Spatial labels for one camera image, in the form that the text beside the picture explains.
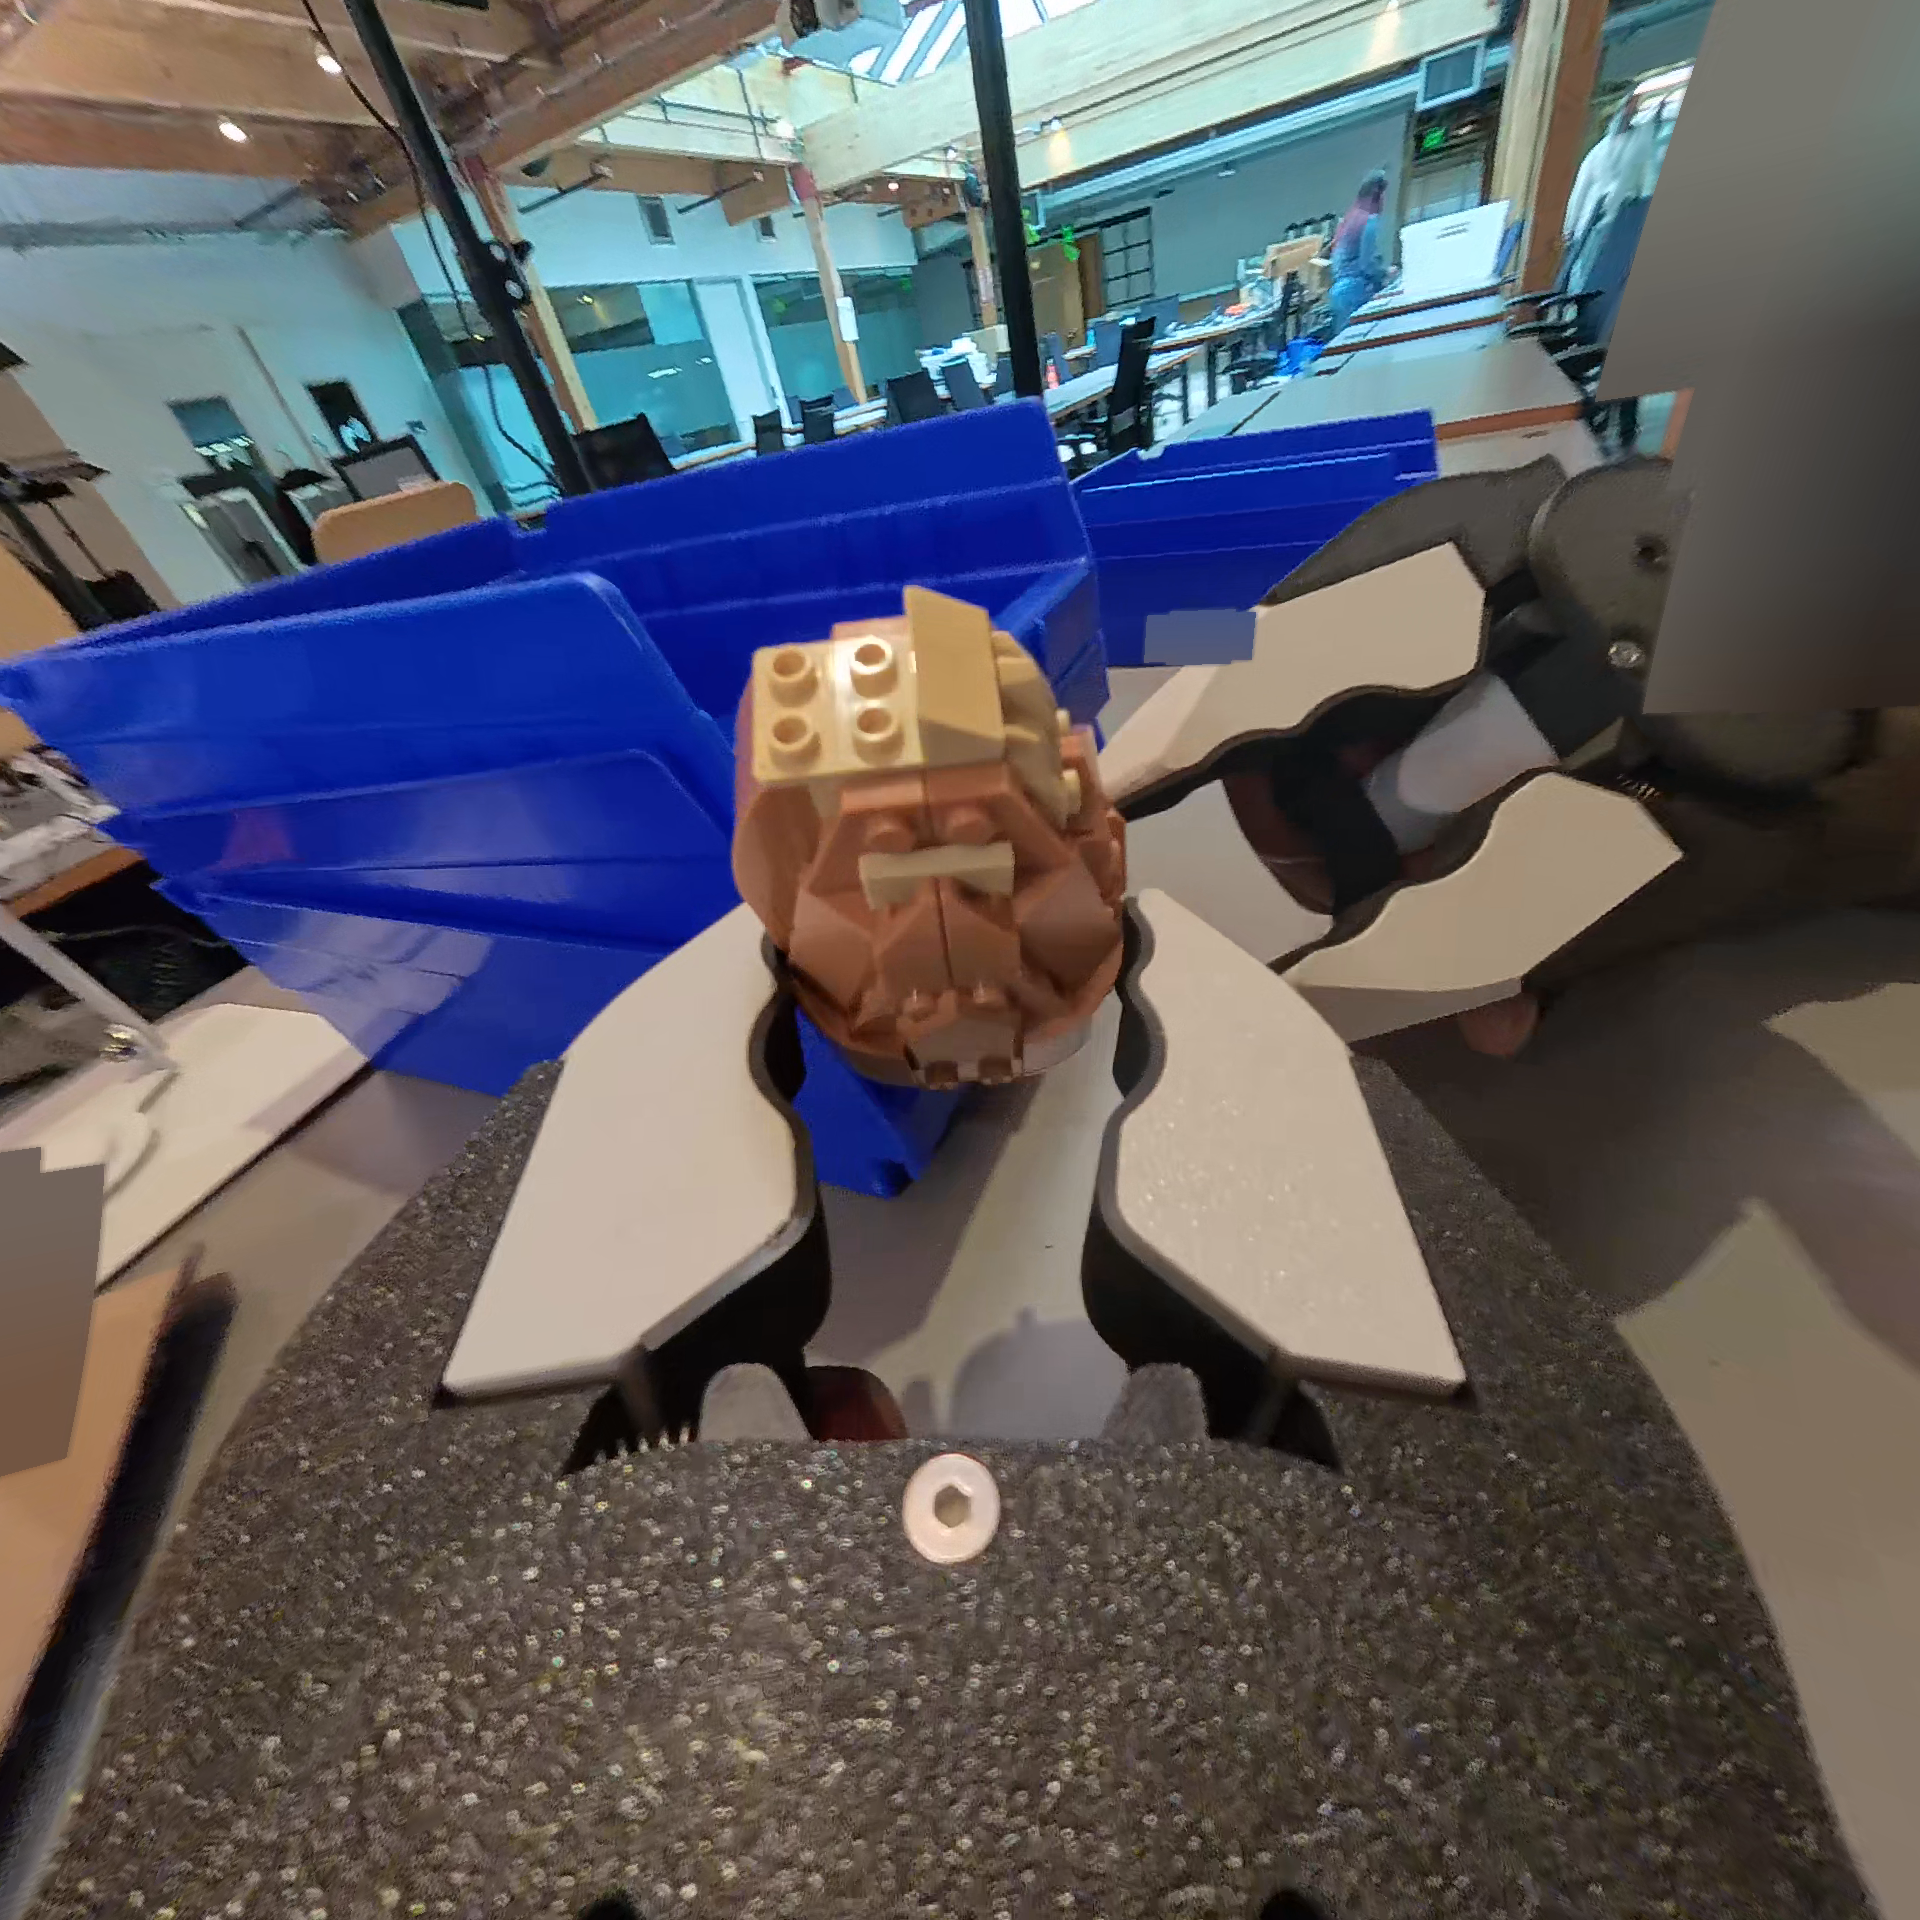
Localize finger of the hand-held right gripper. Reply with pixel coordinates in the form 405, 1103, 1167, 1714
1104, 537, 1498, 817
1277, 769, 1689, 1042

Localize orange and tan toy segment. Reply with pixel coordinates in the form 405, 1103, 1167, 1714
733, 586, 1131, 1088

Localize person's right forearm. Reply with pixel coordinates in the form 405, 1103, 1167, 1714
1521, 702, 1920, 1023

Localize cardboard toy box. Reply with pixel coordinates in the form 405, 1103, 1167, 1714
0, 1267, 241, 1739

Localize blue storage bin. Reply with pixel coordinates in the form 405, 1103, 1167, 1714
1074, 406, 1444, 632

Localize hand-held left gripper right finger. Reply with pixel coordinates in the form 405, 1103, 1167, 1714
1087, 886, 1471, 1398

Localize blue plastic bin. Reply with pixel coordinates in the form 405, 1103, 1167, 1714
0, 399, 1110, 1204

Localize black floor lamp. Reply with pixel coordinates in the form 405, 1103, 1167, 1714
959, 0, 1045, 406

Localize white base board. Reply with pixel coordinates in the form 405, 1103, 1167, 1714
91, 1002, 372, 1283

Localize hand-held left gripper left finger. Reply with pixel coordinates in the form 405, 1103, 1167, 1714
443, 902, 825, 1404

